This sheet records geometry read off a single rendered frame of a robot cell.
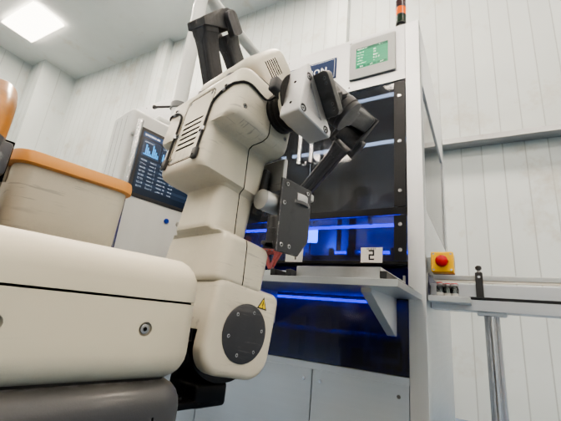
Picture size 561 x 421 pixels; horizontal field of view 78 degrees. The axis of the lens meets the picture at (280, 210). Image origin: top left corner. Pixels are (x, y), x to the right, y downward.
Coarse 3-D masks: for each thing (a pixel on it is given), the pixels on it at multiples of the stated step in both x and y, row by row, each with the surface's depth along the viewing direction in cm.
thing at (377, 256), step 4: (364, 248) 136; (368, 248) 135; (372, 248) 135; (376, 248) 134; (380, 248) 133; (364, 252) 136; (368, 252) 135; (376, 252) 133; (380, 252) 133; (364, 256) 135; (372, 256) 134; (376, 256) 133; (380, 256) 132; (364, 260) 135; (368, 260) 134; (372, 260) 133; (376, 260) 133; (380, 260) 132
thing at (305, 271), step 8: (296, 272) 107; (304, 272) 106; (312, 272) 104; (320, 272) 103; (328, 272) 102; (336, 272) 100; (344, 272) 99; (352, 272) 98; (360, 272) 97; (368, 272) 96; (376, 272) 95
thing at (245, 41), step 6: (210, 0) 200; (216, 0) 202; (210, 6) 203; (216, 6) 204; (222, 6) 206; (240, 36) 224; (246, 36) 227; (240, 42) 228; (246, 42) 229; (246, 48) 233; (252, 48) 234; (252, 54) 238
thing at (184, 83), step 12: (204, 0) 192; (192, 12) 190; (204, 12) 191; (192, 36) 184; (192, 48) 182; (192, 60) 181; (180, 72) 177; (192, 72) 180; (180, 84) 175; (180, 96) 173; (156, 108) 173
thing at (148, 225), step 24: (120, 120) 152; (144, 120) 149; (168, 120) 160; (120, 144) 144; (144, 144) 147; (120, 168) 139; (144, 168) 146; (144, 192) 145; (168, 192) 153; (144, 216) 144; (168, 216) 153; (120, 240) 135; (144, 240) 143; (168, 240) 151
